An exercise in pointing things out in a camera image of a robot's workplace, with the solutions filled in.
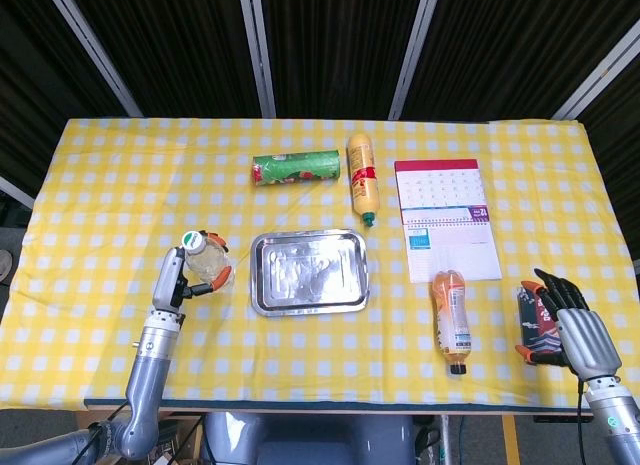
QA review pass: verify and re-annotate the orange drink bottle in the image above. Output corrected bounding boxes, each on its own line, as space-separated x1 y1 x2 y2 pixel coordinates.
432 269 474 377

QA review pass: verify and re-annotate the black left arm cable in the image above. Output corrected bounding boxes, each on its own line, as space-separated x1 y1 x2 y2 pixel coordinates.
73 403 132 465

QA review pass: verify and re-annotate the green snack canister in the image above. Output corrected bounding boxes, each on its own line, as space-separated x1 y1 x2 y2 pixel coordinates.
251 150 343 187

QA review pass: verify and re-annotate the white partition post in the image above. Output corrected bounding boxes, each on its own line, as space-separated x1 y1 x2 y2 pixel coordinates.
237 0 277 119
0 174 36 209
42 0 144 118
552 14 640 121
388 0 444 121

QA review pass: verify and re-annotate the metal tray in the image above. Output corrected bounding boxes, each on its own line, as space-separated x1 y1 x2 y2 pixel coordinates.
249 228 371 318

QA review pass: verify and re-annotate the metal table leg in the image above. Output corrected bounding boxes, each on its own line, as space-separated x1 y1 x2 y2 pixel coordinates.
439 414 454 465

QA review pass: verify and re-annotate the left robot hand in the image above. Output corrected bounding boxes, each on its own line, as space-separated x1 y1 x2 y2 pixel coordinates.
151 229 234 316

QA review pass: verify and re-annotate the yellow floor tape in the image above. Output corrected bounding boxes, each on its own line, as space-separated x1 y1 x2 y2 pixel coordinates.
502 415 522 465

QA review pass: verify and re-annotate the yellow squeeze bottle green cap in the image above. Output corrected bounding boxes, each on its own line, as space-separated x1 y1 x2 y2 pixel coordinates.
347 132 383 230

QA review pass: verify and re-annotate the clear bottle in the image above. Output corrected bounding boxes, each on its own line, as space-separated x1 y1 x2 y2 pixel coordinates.
180 229 237 294

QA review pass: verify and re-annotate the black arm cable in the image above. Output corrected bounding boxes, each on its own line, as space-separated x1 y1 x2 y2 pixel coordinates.
73 403 132 465
576 379 590 465

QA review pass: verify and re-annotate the yellow checkered tablecloth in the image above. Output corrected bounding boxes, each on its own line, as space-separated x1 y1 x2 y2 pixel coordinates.
0 116 640 412

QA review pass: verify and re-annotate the dark printed box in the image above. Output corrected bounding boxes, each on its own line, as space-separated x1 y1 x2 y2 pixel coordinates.
517 280 569 367

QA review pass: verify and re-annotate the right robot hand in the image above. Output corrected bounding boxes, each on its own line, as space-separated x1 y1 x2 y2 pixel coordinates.
514 268 624 384

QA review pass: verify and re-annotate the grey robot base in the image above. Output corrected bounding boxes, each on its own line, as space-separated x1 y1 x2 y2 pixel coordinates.
202 412 416 465

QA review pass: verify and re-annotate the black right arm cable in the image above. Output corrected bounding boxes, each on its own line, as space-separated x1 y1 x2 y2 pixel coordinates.
576 379 590 465

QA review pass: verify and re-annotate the desk calendar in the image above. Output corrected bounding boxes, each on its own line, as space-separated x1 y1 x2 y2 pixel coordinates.
393 158 504 285

